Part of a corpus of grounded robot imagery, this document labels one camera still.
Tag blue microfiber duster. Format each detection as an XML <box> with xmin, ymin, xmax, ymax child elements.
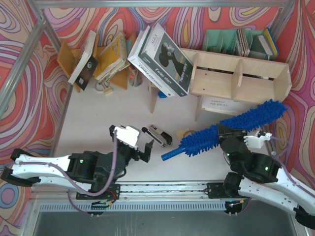
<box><xmin>161</xmin><ymin>99</ymin><xmax>287</xmax><ymax>161</ymax></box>

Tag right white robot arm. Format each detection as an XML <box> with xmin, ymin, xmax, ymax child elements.
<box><xmin>218</xmin><ymin>124</ymin><xmax>315</xmax><ymax>229</ymax></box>

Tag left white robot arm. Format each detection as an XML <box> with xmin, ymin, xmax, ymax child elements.
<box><xmin>0</xmin><ymin>125</ymin><xmax>154</xmax><ymax>197</ymax></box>

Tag light wooden bookshelf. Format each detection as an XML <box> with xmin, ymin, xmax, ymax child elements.
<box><xmin>147</xmin><ymin>48</ymin><xmax>292</xmax><ymax>121</ymax></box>

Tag beige black stapler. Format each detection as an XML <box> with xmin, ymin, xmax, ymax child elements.
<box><xmin>149</xmin><ymin>124</ymin><xmax>173</xmax><ymax>147</ymax></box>

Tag spiral notebook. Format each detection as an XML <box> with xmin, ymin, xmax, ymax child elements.
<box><xmin>201</xmin><ymin>96</ymin><xmax>258</xmax><ymax>116</ymax></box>

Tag brass padlock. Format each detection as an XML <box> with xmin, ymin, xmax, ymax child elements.
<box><xmin>94</xmin><ymin>83</ymin><xmax>113</xmax><ymax>95</ymax></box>

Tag yellow sticky note pad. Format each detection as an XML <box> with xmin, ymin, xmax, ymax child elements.
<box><xmin>176</xmin><ymin>128</ymin><xmax>190</xmax><ymax>141</ymax></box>

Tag masking tape roll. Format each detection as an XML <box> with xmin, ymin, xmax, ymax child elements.
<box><xmin>183</xmin><ymin>130</ymin><xmax>195</xmax><ymax>138</ymax></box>

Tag pens in cup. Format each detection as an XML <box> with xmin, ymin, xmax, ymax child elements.
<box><xmin>128</xmin><ymin>69</ymin><xmax>142</xmax><ymax>87</ymax></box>

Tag black white paperback book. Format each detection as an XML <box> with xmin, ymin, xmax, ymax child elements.
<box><xmin>68</xmin><ymin>30</ymin><xmax>98</xmax><ymax>90</ymax></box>

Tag white Czekolada book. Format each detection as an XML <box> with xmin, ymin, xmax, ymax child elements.
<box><xmin>127</xmin><ymin>26</ymin><xmax>176</xmax><ymax>97</ymax></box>

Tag stack of yellow books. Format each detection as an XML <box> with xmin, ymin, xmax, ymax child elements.
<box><xmin>94</xmin><ymin>32</ymin><xmax>130</xmax><ymax>83</ymax></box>

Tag yellow wooden book stand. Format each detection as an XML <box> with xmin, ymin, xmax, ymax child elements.
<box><xmin>57</xmin><ymin>34</ymin><xmax>128</xmax><ymax>90</ymax></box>

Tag Twins story book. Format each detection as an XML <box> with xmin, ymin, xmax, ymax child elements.
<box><xmin>138</xmin><ymin>24</ymin><xmax>193</xmax><ymax>97</ymax></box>

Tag brown notebooks in organizer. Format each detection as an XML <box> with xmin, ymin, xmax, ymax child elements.
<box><xmin>237</xmin><ymin>28</ymin><xmax>250</xmax><ymax>57</ymax></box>

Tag green desk organizer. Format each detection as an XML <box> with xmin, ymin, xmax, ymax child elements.
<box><xmin>202</xmin><ymin>29</ymin><xmax>273</xmax><ymax>60</ymax></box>

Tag blue yellow book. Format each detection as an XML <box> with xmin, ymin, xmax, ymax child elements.
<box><xmin>261</xmin><ymin>28</ymin><xmax>279</xmax><ymax>61</ymax></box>

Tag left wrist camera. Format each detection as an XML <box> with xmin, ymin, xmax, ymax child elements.
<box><xmin>114</xmin><ymin>126</ymin><xmax>140</xmax><ymax>149</ymax></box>

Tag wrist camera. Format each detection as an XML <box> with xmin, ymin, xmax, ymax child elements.
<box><xmin>114</xmin><ymin>126</ymin><xmax>140</xmax><ymax>149</ymax></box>
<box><xmin>244</xmin><ymin>130</ymin><xmax>272</xmax><ymax>148</ymax></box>

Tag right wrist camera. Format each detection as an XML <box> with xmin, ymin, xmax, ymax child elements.
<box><xmin>244</xmin><ymin>130</ymin><xmax>272</xmax><ymax>148</ymax></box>

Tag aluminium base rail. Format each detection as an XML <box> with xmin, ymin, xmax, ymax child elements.
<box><xmin>29</xmin><ymin>180</ymin><xmax>301</xmax><ymax>212</ymax></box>

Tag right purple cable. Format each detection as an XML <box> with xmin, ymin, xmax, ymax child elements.
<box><xmin>269</xmin><ymin>136</ymin><xmax>315</xmax><ymax>197</ymax></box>

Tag purple cable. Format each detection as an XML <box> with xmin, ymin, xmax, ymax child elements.
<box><xmin>269</xmin><ymin>136</ymin><xmax>315</xmax><ymax>197</ymax></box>
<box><xmin>14</xmin><ymin>130</ymin><xmax>119</xmax><ymax>216</ymax></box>

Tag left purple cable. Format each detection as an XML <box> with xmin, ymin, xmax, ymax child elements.
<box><xmin>14</xmin><ymin>130</ymin><xmax>119</xmax><ymax>216</ymax></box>

